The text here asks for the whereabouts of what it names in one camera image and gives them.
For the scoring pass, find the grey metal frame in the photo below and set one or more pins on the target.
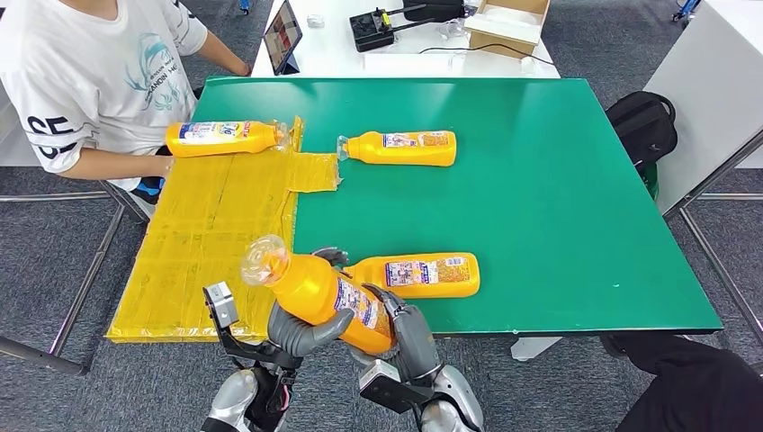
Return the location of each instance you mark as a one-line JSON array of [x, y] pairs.
[[30, 353], [717, 268]]

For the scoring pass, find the white table foot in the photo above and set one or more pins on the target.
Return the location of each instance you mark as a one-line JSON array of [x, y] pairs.
[[534, 348]]

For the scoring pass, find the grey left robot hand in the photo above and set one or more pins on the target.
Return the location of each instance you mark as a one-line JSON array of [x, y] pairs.
[[298, 337]]

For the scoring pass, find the yellow taped cardboard board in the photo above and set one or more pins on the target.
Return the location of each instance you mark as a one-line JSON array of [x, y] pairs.
[[202, 238]]

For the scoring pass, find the clear plastic wrapper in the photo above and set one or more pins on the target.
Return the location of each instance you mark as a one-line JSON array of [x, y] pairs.
[[453, 30]]

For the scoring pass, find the person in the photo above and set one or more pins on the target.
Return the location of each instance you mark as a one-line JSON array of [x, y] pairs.
[[703, 387], [89, 89]]

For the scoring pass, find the black backpack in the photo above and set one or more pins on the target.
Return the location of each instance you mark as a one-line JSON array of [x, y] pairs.
[[641, 128]]

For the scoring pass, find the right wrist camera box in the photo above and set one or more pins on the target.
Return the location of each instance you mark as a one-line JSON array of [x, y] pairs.
[[387, 387]]

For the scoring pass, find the open cardboard box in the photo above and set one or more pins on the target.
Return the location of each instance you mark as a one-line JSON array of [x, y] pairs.
[[507, 36]]

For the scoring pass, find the blue frame piece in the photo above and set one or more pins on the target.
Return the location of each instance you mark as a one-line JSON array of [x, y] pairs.
[[244, 7], [685, 9]]

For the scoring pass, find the white table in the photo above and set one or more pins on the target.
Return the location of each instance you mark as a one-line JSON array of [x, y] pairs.
[[334, 54]]

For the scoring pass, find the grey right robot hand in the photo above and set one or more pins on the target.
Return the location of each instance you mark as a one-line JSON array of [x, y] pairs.
[[414, 340]]

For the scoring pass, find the black controller with antennas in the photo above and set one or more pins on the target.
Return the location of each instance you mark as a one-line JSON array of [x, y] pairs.
[[369, 30]]

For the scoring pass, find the orange detergent bottle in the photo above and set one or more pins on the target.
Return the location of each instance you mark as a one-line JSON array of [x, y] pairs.
[[405, 155], [226, 145], [310, 292], [441, 286]]

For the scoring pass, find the black tablet on stand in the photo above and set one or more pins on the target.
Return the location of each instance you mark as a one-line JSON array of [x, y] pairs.
[[283, 36]]

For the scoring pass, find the black bag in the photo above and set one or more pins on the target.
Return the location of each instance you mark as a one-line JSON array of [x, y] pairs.
[[432, 9]]

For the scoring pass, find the small white case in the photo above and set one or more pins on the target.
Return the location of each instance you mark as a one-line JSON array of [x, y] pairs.
[[316, 21]]

